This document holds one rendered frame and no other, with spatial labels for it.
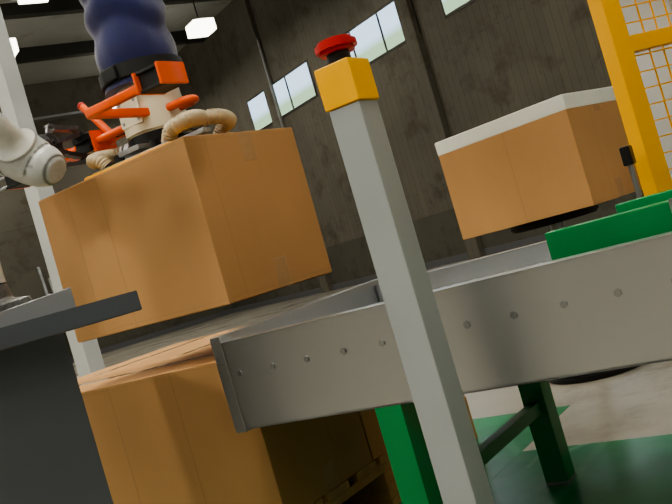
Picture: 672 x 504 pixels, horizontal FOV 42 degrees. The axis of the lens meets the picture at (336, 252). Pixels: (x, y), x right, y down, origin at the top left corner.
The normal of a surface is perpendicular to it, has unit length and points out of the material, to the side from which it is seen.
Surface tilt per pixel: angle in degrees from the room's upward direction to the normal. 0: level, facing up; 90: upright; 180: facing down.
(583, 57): 90
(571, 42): 90
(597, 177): 90
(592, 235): 90
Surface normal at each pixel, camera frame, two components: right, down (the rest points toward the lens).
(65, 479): 0.51, -0.15
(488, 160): -0.71, 0.21
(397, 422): -0.54, 0.15
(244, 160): 0.76, -0.22
